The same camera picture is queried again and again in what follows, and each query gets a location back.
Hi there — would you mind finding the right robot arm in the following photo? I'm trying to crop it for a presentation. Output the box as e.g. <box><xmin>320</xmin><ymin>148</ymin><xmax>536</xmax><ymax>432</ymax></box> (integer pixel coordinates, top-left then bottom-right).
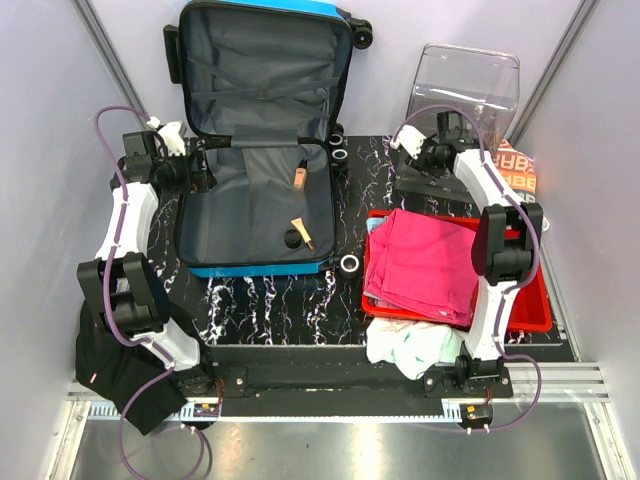
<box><xmin>392</xmin><ymin>104</ymin><xmax>544</xmax><ymax>397</ymax></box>

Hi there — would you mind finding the orange white printed bag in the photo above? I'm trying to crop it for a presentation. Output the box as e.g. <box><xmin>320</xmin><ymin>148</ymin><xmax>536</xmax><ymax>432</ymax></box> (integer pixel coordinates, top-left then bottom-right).
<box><xmin>492</xmin><ymin>139</ymin><xmax>537</xmax><ymax>203</ymax></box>

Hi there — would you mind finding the black marble pattern mat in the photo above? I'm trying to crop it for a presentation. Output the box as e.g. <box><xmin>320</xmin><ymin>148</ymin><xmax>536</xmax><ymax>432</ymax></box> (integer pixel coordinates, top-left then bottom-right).
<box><xmin>148</xmin><ymin>136</ymin><xmax>479</xmax><ymax>347</ymax></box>

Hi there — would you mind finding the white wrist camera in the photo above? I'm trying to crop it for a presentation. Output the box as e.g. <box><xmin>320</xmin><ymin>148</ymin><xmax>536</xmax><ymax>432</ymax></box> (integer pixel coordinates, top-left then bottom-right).
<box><xmin>390</xmin><ymin>125</ymin><xmax>427</xmax><ymax>159</ymax></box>
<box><xmin>158</xmin><ymin>121</ymin><xmax>186</xmax><ymax>156</ymax></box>

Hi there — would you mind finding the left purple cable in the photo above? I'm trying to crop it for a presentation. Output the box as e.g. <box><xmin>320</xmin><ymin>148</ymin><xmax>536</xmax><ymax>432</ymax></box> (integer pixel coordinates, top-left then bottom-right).
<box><xmin>93</xmin><ymin>105</ymin><xmax>214</xmax><ymax>480</ymax></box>

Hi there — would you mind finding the light blue t-shirt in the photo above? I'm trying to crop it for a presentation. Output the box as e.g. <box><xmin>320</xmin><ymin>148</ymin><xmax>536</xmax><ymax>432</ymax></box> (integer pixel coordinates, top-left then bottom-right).
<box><xmin>366</xmin><ymin>216</ymin><xmax>387</xmax><ymax>235</ymax></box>

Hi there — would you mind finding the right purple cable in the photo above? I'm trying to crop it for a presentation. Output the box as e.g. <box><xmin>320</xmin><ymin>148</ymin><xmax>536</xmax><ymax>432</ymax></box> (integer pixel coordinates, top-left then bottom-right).
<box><xmin>393</xmin><ymin>104</ymin><xmax>544</xmax><ymax>434</ymax></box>

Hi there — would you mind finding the white mint cloth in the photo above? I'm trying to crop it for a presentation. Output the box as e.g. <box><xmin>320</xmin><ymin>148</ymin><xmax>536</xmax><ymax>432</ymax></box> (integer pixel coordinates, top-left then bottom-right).
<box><xmin>366</xmin><ymin>317</ymin><xmax>462</xmax><ymax>380</ymax></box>

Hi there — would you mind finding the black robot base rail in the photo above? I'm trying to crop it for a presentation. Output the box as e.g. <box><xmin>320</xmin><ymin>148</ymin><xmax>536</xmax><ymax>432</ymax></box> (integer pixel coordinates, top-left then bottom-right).
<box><xmin>206</xmin><ymin>345</ymin><xmax>514</xmax><ymax>421</ymax></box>

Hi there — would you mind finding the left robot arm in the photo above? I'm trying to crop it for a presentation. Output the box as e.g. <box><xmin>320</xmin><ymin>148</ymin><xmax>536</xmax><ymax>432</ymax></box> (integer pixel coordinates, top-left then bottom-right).
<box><xmin>77</xmin><ymin>130</ymin><xmax>217</xmax><ymax>396</ymax></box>

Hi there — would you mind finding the clear plastic drawer organizer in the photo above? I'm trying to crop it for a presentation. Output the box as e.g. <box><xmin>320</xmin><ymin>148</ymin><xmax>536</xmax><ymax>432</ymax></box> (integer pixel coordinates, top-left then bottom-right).
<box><xmin>394</xmin><ymin>43</ymin><xmax>520</xmax><ymax>203</ymax></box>

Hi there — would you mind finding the black round compact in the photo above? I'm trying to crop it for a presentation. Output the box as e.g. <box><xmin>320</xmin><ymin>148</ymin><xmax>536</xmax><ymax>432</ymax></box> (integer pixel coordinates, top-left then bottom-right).
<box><xmin>284</xmin><ymin>229</ymin><xmax>303</xmax><ymax>249</ymax></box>

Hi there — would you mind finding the black cloth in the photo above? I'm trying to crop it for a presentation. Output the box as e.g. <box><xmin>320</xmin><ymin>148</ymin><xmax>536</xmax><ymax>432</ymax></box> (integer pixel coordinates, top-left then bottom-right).
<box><xmin>75</xmin><ymin>305</ymin><xmax>186</xmax><ymax>435</ymax></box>

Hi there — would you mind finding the purple cable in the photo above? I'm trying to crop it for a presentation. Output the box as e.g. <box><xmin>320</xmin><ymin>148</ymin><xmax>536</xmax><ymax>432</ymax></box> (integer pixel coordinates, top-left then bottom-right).
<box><xmin>93</xmin><ymin>105</ymin><xmax>214</xmax><ymax>480</ymax></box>
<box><xmin>393</xmin><ymin>104</ymin><xmax>544</xmax><ymax>434</ymax></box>

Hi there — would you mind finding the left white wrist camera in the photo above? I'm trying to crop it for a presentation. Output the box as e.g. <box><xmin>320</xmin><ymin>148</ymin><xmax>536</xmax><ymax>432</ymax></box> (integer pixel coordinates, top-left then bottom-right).
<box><xmin>158</xmin><ymin>121</ymin><xmax>186</xmax><ymax>156</ymax></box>

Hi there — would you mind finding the magenta pink cloth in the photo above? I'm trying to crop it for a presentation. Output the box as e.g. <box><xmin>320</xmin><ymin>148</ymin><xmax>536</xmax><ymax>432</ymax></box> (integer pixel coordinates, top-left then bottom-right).
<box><xmin>364</xmin><ymin>209</ymin><xmax>478</xmax><ymax>327</ymax></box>

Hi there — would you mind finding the blue hard-shell suitcase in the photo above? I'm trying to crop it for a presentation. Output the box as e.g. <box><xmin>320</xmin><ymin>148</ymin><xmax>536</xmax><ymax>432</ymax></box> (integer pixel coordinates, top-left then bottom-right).
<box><xmin>163</xmin><ymin>1</ymin><xmax>373</xmax><ymax>278</ymax></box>

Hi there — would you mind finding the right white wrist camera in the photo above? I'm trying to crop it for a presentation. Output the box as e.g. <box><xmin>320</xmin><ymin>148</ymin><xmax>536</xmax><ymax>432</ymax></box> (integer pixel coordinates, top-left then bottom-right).
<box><xmin>390</xmin><ymin>125</ymin><xmax>427</xmax><ymax>159</ymax></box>

